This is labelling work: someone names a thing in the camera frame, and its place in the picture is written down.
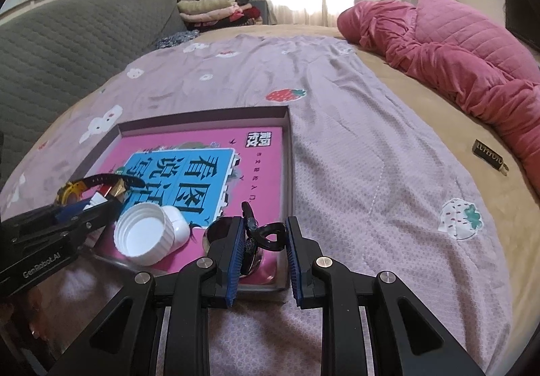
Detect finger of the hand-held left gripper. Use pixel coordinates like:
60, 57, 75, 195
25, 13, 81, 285
70, 196, 123, 244
0, 201, 89, 235

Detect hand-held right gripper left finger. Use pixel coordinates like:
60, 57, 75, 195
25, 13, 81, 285
55, 216, 247, 376

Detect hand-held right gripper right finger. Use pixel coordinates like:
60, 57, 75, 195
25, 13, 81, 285
285, 216, 486, 376

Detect yellow watch with black strap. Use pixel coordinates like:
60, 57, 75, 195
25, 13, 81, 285
57, 174, 146, 206

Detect black gold lipstick tube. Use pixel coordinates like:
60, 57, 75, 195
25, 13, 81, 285
105, 180, 129, 202

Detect brass threaded metal fitting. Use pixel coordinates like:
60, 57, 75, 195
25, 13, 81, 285
202, 218, 264, 276

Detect black binder clip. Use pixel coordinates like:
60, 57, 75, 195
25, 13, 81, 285
240, 201, 288, 252

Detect white ribbed bottle cap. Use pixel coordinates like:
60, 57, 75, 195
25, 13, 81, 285
114, 205, 176, 266

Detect white earbuds case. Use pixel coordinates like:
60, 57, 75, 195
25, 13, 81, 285
162, 205, 190, 250

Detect shallow grey cardboard box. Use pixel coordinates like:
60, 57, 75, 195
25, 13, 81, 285
63, 105, 294, 292

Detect pink and blue book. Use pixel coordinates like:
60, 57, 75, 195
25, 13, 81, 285
84, 123, 288, 286

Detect purple printed blanket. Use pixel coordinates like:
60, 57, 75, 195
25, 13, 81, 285
0, 34, 513, 376

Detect grey quilted headboard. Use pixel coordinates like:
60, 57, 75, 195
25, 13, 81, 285
0, 0, 186, 191

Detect dark patterned cloth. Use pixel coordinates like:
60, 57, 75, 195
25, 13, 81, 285
154, 29, 199, 50

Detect tan bed sheet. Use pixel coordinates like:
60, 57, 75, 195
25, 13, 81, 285
0, 24, 540, 276

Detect pile of folded clothes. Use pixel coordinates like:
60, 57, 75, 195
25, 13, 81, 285
176, 0, 277, 32

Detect pink quilted duvet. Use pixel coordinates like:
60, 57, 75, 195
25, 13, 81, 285
336, 0, 540, 190

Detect black wall television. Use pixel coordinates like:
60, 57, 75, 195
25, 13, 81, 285
504, 0, 540, 50

